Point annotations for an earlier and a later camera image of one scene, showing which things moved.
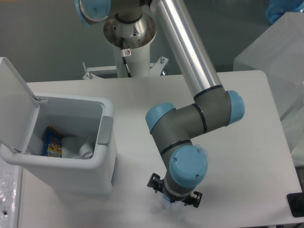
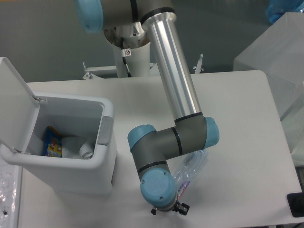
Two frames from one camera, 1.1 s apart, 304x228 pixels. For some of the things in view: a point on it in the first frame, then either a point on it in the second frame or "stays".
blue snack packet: (53, 143) stays
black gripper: (156, 184) -> (183, 209)
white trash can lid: (19, 109) stays
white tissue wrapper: (74, 147) stays
